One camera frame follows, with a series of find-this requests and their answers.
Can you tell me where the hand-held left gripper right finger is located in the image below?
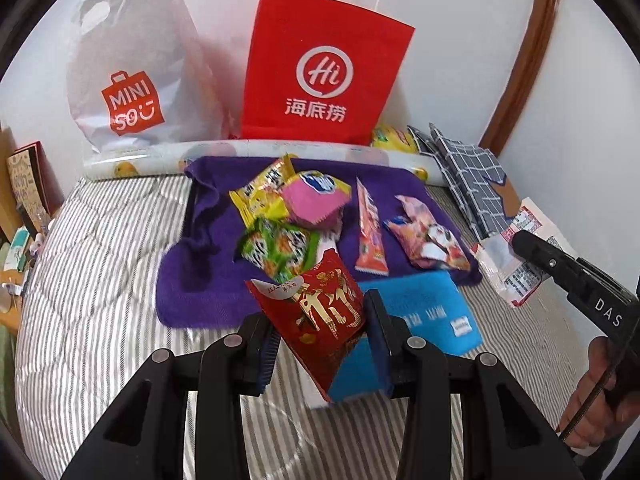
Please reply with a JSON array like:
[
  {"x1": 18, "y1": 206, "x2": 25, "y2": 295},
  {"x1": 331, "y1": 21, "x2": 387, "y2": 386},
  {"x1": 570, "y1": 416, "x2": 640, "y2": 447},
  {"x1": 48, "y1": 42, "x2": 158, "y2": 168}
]
[{"x1": 362, "y1": 290, "x2": 586, "y2": 480}]

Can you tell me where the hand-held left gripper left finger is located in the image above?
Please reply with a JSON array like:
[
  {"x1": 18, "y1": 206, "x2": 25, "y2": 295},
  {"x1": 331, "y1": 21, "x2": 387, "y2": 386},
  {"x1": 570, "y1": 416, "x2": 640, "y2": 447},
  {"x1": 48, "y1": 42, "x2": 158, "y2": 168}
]
[{"x1": 60, "y1": 312, "x2": 281, "y2": 480}]

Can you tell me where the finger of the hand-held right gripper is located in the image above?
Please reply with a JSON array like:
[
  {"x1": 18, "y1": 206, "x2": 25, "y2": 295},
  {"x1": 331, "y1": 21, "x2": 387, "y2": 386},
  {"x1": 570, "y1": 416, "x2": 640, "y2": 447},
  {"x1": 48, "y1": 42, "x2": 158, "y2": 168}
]
[{"x1": 511, "y1": 230, "x2": 601, "y2": 293}]

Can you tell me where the white red snack packet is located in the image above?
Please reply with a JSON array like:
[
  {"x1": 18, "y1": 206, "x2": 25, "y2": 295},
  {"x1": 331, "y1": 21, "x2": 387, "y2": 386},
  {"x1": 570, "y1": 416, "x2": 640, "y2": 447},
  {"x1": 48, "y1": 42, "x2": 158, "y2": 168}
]
[{"x1": 472, "y1": 197, "x2": 581, "y2": 307}]

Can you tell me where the red gold snack packet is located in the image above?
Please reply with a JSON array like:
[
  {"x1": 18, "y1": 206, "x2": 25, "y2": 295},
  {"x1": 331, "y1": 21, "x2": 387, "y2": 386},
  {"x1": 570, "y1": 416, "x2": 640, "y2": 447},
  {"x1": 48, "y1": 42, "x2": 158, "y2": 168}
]
[{"x1": 245, "y1": 248, "x2": 365, "y2": 403}]

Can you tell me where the pink panda snack packet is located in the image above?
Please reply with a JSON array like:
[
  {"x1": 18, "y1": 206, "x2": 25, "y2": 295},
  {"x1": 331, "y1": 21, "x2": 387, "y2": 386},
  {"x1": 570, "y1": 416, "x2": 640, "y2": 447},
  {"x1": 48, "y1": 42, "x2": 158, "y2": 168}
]
[{"x1": 382, "y1": 217, "x2": 472, "y2": 272}]

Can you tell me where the green snack packet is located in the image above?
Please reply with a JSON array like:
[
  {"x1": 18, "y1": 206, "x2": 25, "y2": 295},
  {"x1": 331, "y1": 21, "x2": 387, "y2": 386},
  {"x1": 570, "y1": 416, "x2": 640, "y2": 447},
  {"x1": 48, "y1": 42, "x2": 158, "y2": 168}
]
[{"x1": 236, "y1": 217, "x2": 321, "y2": 285}]

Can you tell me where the orange stick snack packet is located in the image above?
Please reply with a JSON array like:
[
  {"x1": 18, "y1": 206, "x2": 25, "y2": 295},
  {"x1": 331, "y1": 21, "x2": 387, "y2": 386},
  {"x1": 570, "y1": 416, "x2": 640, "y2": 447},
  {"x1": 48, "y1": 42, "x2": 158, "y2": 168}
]
[{"x1": 354, "y1": 177, "x2": 391, "y2": 276}]

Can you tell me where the pink yellow snack packet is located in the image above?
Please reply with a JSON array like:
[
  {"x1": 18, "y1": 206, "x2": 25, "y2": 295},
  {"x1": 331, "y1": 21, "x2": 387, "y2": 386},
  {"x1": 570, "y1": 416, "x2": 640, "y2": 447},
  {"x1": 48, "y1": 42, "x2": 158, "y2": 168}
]
[{"x1": 280, "y1": 170, "x2": 353, "y2": 233}]

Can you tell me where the person's right hand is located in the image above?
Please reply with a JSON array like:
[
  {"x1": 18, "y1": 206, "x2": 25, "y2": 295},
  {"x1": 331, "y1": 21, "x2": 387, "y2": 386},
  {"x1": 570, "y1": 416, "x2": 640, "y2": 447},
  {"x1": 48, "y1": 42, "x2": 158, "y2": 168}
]
[{"x1": 560, "y1": 335, "x2": 631, "y2": 456}]

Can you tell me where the purple towel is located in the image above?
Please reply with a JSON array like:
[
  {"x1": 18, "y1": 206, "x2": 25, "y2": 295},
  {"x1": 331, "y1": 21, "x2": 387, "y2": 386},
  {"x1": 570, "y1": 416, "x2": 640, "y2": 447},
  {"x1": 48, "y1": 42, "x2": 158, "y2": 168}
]
[{"x1": 156, "y1": 155, "x2": 483, "y2": 328}]

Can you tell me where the checked cloth with star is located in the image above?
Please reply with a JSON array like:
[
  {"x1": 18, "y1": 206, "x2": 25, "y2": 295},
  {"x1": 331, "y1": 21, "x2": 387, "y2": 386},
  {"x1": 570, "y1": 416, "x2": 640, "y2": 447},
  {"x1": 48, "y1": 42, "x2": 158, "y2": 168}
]
[{"x1": 407, "y1": 122, "x2": 523, "y2": 241}]

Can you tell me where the yellow snack bag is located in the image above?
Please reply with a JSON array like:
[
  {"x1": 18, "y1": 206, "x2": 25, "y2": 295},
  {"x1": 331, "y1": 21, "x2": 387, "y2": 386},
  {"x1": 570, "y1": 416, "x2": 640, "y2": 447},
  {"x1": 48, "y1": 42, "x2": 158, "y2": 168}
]
[{"x1": 370, "y1": 124, "x2": 418, "y2": 153}]

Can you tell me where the fruit print rolled mat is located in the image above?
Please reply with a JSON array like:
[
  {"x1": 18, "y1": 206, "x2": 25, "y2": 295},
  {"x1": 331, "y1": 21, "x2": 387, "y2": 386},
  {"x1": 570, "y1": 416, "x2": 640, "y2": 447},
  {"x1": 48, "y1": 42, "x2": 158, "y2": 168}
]
[{"x1": 82, "y1": 139, "x2": 432, "y2": 183}]

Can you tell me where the light green bed sheet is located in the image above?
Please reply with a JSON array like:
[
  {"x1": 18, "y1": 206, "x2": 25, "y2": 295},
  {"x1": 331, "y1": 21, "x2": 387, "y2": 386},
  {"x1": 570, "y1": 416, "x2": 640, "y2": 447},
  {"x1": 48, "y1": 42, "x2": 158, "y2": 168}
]
[{"x1": 0, "y1": 310, "x2": 23, "y2": 411}]

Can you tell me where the white green tube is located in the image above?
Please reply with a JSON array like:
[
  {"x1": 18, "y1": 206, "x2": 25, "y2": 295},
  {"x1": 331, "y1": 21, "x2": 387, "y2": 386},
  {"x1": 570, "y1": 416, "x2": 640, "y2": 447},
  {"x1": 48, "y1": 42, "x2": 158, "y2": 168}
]
[{"x1": 7, "y1": 227, "x2": 33, "y2": 271}]

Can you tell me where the red paper bag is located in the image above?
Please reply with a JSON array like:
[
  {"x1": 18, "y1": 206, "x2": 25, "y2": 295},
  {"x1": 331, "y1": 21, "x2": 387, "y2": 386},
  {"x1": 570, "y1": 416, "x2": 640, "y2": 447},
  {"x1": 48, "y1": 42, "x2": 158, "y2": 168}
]
[{"x1": 240, "y1": 0, "x2": 416, "y2": 147}]

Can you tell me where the wooden headboard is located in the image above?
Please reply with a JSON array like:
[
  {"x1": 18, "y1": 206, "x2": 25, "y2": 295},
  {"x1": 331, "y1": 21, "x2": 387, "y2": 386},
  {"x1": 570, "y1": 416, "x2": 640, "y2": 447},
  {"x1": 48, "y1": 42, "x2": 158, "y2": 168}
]
[{"x1": 0, "y1": 122, "x2": 23, "y2": 241}]

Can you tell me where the white plastic shopping bag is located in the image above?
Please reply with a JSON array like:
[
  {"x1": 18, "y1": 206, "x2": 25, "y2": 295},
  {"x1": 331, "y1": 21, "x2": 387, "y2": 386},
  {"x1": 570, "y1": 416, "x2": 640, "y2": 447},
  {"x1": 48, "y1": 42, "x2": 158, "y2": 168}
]
[{"x1": 65, "y1": 0, "x2": 236, "y2": 157}]

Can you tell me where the black cable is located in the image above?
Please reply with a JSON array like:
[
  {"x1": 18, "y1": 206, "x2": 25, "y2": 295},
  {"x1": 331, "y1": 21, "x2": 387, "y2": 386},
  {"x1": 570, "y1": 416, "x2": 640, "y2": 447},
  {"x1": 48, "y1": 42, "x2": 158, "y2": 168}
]
[{"x1": 557, "y1": 340, "x2": 631, "y2": 443}]

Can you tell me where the brown wooden door frame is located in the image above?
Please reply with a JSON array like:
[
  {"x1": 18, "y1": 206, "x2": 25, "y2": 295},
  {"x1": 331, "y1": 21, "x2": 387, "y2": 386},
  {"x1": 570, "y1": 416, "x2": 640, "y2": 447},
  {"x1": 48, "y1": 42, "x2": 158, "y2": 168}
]
[{"x1": 477, "y1": 0, "x2": 563, "y2": 151}]

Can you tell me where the patterned picture frame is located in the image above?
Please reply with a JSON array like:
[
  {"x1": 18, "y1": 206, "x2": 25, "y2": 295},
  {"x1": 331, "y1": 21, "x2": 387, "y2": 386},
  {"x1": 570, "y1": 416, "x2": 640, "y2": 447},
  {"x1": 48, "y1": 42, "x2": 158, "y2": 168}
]
[{"x1": 5, "y1": 141, "x2": 66, "y2": 233}]

